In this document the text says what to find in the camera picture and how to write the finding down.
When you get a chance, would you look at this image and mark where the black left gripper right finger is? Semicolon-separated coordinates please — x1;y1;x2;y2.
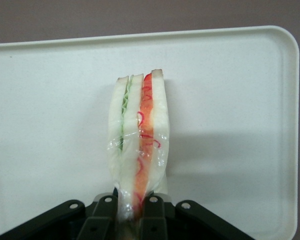
139;195;256;240

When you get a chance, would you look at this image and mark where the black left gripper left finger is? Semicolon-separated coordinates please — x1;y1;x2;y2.
0;194;120;240

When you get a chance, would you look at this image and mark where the triangle sandwich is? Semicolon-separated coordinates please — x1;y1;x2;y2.
106;68;172;226

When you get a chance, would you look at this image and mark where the cream plastic tray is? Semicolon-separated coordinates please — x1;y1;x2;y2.
0;24;300;240

